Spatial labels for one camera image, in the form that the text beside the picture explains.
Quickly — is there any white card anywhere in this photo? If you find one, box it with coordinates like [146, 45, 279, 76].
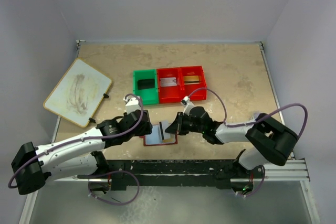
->
[160, 77, 178, 87]

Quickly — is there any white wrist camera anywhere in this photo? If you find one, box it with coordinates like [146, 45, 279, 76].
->
[123, 95, 141, 114]
[181, 96, 195, 115]

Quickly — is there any middle red plastic bin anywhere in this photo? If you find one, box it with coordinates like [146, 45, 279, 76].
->
[156, 67, 184, 104]

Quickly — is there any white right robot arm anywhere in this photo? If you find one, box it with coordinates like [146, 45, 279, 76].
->
[165, 106, 299, 177]

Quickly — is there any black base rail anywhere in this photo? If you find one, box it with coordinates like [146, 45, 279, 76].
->
[76, 158, 266, 191]

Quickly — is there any red leather card holder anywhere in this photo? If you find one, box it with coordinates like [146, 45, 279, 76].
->
[142, 125, 178, 147]

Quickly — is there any yellow-framed whiteboard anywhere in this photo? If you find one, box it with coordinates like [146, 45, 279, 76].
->
[43, 59, 112, 127]

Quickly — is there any black VIP card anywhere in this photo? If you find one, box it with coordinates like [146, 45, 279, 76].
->
[137, 79, 155, 90]

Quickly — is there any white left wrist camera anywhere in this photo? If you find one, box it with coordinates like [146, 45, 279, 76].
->
[123, 95, 141, 114]

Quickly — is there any outer red plastic bin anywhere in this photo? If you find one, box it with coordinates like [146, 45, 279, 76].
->
[181, 66, 207, 101]

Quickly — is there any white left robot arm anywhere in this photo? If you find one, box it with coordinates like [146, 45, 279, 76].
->
[8, 110, 152, 195]

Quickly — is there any silver VIP card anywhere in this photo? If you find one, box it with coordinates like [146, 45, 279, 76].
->
[159, 121, 171, 142]

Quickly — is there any green plastic bin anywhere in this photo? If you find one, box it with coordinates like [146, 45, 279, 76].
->
[133, 69, 159, 105]

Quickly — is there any aluminium table frame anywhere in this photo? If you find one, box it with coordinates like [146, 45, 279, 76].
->
[20, 42, 321, 223]

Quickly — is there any gold card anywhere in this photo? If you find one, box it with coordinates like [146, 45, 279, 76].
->
[162, 136, 176, 144]
[183, 76, 200, 85]

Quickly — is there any red plastic bin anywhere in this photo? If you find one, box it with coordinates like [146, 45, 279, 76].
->
[181, 66, 207, 101]
[156, 67, 184, 104]

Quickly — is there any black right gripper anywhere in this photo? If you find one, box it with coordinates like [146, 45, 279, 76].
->
[165, 112, 205, 135]

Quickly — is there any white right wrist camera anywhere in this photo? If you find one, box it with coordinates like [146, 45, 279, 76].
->
[181, 96, 195, 115]

